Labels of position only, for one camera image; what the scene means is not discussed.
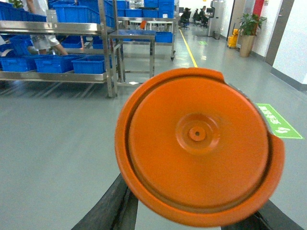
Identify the green floor sign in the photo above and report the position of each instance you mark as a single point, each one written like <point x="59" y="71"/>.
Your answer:
<point x="279" y="126"/>

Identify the stainless steel small table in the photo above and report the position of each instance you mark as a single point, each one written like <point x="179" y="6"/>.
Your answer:
<point x="134" y="55"/>

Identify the stainless steel shelf rack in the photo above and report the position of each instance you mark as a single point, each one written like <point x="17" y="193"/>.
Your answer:
<point x="35" y="53"/>

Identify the blue bin with red parts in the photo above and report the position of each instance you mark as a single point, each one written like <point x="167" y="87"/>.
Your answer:
<point x="93" y="64"/>

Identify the middle blue shelf bin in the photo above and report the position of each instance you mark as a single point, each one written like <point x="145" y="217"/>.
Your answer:
<point x="56" y="64"/>

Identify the orange round cap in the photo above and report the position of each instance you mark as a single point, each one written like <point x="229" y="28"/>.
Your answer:
<point x="197" y="151"/>

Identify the tall potted plant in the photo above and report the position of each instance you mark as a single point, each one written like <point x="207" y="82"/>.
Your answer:
<point x="249" y="24"/>

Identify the person in white shorts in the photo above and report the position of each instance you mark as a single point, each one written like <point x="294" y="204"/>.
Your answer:
<point x="44" y="40"/>

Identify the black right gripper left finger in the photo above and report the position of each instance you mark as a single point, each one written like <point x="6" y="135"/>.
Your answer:
<point x="116" y="210"/>

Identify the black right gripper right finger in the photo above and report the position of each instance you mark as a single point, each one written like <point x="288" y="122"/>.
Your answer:
<point x="269" y="217"/>

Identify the yellow mop bucket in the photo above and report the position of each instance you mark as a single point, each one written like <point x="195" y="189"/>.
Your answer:
<point x="232" y="40"/>

